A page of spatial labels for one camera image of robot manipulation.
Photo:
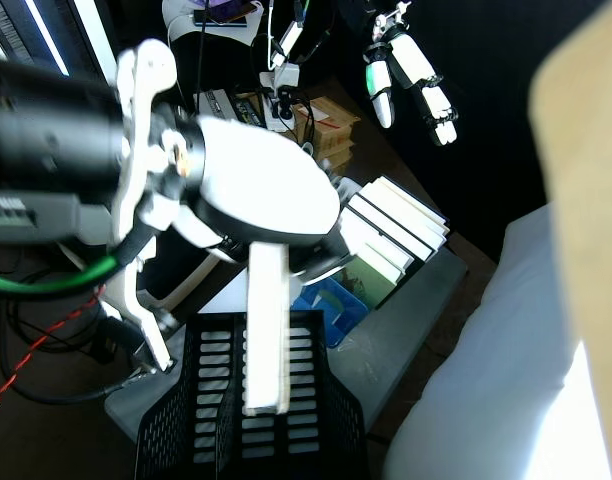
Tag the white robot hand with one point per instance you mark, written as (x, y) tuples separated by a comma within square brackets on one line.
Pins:
[(411, 57), (266, 180)]

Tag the checkered cover book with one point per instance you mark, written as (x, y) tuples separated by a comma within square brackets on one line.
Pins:
[(263, 325)]

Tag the white power strip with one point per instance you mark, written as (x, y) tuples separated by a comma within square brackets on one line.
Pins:
[(276, 115)]

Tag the black charger unit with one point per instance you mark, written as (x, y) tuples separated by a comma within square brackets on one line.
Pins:
[(248, 112)]

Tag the small plain cardboard box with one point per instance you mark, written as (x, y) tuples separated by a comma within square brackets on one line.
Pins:
[(342, 160)]

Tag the black power plug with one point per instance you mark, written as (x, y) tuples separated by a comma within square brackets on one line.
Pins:
[(285, 100)]

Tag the cardboard box red label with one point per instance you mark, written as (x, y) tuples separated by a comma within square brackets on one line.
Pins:
[(331, 127)]

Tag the silver power supply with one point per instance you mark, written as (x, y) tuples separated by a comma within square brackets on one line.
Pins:
[(218, 102)]

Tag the white plug adapter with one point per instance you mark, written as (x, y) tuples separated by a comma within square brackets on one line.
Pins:
[(287, 75)]

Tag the black Let It Be book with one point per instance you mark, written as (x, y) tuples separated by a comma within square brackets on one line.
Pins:
[(391, 223)]

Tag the white Fashionopolis book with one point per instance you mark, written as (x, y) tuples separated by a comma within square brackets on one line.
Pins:
[(406, 216)]

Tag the black Century book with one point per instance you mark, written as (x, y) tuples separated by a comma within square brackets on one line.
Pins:
[(416, 202)]

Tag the blue metal bookend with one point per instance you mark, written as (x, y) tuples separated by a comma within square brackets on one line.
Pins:
[(336, 310)]

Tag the cream cover book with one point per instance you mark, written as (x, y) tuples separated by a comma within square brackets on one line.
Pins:
[(411, 209)]

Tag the dark tablet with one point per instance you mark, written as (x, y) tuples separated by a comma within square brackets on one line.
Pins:
[(226, 21)]

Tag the white round stool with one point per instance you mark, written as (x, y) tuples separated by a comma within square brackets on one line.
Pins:
[(183, 27)]

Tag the purple patterned pouch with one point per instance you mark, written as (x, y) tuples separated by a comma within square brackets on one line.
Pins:
[(231, 6)]

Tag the beige blurred panel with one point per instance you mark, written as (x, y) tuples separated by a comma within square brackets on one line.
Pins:
[(586, 150)]

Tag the white black robot body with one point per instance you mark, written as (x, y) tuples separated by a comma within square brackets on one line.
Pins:
[(93, 30)]

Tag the black mesh file tray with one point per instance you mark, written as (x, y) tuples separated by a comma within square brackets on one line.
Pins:
[(281, 450)]

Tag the white backdrop sheet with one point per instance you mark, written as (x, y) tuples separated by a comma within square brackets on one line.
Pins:
[(486, 350)]

